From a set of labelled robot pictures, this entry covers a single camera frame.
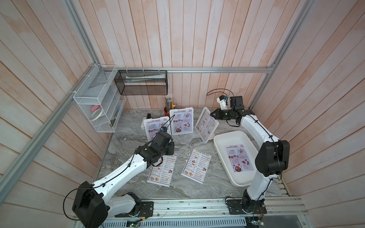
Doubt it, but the dim sum inn menu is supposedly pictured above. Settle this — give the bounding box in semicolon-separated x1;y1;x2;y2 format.
147;155;177;187
196;110;217;140
181;148;212;184

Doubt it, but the special menu sheet top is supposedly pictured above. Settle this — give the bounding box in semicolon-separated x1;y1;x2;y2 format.
145;119;171;140

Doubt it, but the white menu holder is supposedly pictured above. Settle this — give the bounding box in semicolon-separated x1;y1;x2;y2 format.
142;115;173;143
169;107;194;136
194;106;220;144

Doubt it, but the Dim Sum Inn menu front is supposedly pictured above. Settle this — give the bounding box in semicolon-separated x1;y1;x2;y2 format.
181;148;212;184

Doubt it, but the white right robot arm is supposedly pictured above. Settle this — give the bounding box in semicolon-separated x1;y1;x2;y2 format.
210;96;290;206

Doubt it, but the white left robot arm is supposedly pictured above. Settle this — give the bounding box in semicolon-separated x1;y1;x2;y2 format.
72;127;175;228

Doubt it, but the white plastic tray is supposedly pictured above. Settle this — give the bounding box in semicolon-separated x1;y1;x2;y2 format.
213;131;259;187

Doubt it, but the red metal pen cup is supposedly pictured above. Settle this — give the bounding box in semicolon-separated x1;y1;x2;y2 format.
164;107;170;116

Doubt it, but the pencils and pens bundle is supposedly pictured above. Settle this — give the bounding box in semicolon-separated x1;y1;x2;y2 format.
164;98;178;112

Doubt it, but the white tape roll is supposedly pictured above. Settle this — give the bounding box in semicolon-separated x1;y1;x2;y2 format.
89;108;104;122

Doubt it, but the black mesh basket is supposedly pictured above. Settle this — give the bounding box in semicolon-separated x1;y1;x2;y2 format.
114;69;168;96

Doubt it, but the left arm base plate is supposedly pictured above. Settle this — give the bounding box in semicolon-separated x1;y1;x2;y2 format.
115;201;154;219

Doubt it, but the white wire mesh shelf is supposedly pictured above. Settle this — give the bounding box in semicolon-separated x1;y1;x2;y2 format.
73;64;126;133

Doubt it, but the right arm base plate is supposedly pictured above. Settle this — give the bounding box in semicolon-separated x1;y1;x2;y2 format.
224;198;267;215

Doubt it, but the aluminium front rail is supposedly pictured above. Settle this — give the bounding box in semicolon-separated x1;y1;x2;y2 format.
99;197;314;228

